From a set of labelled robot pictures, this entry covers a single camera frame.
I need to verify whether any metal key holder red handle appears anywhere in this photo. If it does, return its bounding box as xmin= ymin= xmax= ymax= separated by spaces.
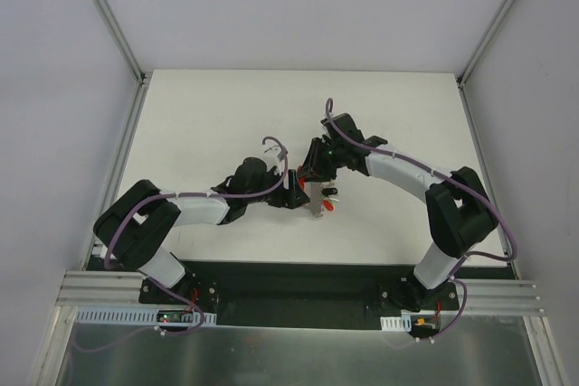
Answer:
xmin=302 ymin=182 xmax=324 ymax=219

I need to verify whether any black key fob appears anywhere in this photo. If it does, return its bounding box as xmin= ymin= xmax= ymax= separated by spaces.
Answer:
xmin=320 ymin=182 xmax=338 ymax=196

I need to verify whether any red key tag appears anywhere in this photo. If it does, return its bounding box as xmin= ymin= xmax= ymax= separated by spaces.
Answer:
xmin=322 ymin=198 xmax=335 ymax=212

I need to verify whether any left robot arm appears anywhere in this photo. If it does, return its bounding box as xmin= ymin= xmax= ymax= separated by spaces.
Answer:
xmin=93 ymin=157 xmax=309 ymax=304

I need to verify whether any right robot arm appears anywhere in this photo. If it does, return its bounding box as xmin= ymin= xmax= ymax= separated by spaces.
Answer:
xmin=298 ymin=113 xmax=498 ymax=312

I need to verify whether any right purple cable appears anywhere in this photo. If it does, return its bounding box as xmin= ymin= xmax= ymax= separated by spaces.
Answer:
xmin=324 ymin=97 xmax=519 ymax=263

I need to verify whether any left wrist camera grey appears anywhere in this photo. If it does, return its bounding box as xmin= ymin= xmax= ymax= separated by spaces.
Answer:
xmin=262 ymin=145 xmax=287 ymax=167

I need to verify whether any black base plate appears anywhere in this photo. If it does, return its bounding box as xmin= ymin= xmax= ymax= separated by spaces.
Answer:
xmin=85 ymin=259 xmax=517 ymax=327

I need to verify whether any right white cable duct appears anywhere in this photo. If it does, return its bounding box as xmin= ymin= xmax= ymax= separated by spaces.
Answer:
xmin=380 ymin=314 xmax=412 ymax=333

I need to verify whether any white cable duct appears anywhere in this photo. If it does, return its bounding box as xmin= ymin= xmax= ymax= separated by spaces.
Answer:
xmin=76 ymin=307 xmax=217 ymax=328
xmin=380 ymin=314 xmax=412 ymax=333

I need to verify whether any front aluminium rail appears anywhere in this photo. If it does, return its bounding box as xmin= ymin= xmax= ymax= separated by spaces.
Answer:
xmin=56 ymin=271 xmax=546 ymax=316

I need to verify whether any left white cable duct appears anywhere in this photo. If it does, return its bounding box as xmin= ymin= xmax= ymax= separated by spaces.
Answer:
xmin=76 ymin=307 xmax=217 ymax=328

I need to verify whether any left aluminium frame post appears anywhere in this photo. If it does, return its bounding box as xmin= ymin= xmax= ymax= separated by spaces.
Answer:
xmin=92 ymin=0 xmax=147 ymax=85

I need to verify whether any aluminium frame post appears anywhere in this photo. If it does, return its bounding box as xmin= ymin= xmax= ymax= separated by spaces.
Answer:
xmin=457 ymin=0 xmax=517 ymax=89
xmin=92 ymin=0 xmax=147 ymax=85

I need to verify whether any right aluminium frame post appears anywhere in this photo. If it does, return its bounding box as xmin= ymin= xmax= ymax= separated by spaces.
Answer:
xmin=457 ymin=0 xmax=517 ymax=89

